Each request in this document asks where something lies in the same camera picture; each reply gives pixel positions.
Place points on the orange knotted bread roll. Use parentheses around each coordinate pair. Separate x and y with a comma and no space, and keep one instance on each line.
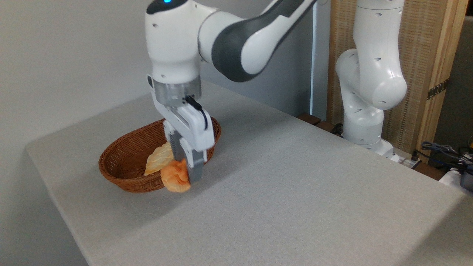
(176,177)

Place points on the wooden woven folding screen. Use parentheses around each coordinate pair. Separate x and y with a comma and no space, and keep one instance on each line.
(421,55)

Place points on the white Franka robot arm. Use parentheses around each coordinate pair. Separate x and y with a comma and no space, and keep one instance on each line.
(173,44)

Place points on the dark grey metal pot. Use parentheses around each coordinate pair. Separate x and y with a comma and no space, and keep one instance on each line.
(467,180)

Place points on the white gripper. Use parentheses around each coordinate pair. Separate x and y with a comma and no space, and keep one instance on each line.
(196,129)

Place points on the metal screen hinge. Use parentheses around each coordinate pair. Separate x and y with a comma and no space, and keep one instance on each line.
(438,89)

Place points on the pale yellow bread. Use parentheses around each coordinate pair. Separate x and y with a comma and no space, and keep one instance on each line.
(157,160)

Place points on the grey tablecloth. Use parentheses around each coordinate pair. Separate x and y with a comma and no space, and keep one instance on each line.
(314,207)

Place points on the brown wicker basket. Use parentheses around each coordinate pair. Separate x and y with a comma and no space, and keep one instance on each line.
(122,173)

